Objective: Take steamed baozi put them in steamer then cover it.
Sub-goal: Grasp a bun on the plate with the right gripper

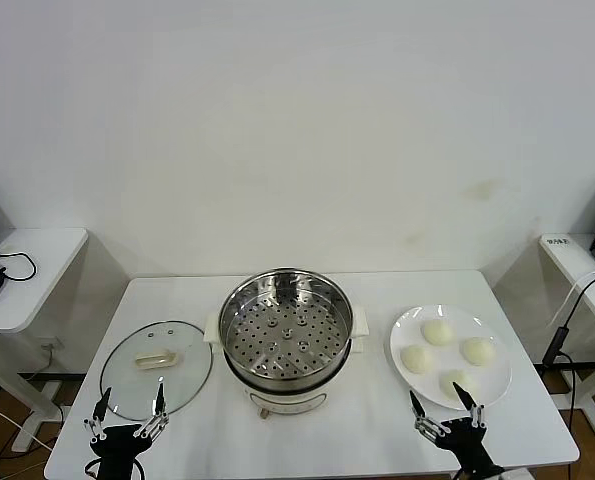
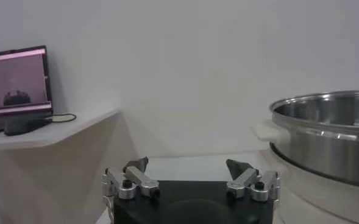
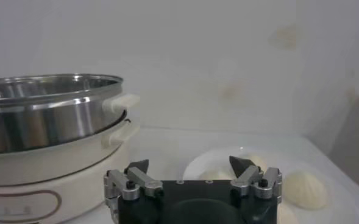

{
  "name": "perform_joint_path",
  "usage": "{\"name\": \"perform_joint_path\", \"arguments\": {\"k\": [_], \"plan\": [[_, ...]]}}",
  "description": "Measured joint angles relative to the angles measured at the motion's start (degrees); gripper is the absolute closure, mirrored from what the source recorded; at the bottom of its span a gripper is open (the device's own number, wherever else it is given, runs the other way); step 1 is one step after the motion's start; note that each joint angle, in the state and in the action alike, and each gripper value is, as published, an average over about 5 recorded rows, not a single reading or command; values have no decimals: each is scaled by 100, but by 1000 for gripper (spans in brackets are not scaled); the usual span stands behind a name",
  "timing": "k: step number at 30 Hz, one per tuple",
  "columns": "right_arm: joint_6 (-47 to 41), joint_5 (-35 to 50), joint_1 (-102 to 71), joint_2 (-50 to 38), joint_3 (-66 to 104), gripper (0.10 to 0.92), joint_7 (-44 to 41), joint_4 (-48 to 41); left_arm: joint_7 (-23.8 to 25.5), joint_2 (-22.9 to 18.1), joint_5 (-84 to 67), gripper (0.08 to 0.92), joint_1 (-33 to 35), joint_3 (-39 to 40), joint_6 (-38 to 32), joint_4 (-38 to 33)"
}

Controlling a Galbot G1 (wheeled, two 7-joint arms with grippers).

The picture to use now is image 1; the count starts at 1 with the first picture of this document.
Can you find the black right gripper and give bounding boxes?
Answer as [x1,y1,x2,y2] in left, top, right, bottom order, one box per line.
[408,381,504,480]

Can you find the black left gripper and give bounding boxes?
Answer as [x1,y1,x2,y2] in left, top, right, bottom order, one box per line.
[83,379,172,480]

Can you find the white steamed baozi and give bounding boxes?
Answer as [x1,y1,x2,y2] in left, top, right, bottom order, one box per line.
[438,368,478,404]
[420,319,454,347]
[459,336,497,367]
[400,344,434,375]

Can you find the glass lid with cream handle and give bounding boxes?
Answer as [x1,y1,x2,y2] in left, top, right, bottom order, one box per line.
[99,319,214,421]

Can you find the stainless steel steamer pot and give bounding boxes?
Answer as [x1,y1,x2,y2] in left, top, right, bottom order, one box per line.
[204,299,371,419]

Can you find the perforated stainless steamer basket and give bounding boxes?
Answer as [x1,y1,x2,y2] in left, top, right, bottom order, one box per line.
[218,268,355,382]

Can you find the white round plate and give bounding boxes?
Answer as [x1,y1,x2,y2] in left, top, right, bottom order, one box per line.
[389,304,513,412]

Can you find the black floor bar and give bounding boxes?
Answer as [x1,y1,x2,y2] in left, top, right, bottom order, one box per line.
[534,359,595,373]
[16,371,86,384]

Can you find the black cable with adapter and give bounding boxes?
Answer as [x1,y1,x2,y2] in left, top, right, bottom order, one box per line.
[541,269,595,406]

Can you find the white floor cable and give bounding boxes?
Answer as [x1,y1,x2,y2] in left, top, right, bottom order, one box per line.
[0,396,54,447]

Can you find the white flat cable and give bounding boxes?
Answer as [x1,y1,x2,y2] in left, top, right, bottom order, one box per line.
[546,268,595,331]

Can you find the black looped desk cable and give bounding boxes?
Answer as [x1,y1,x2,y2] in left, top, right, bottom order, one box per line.
[0,249,37,282]

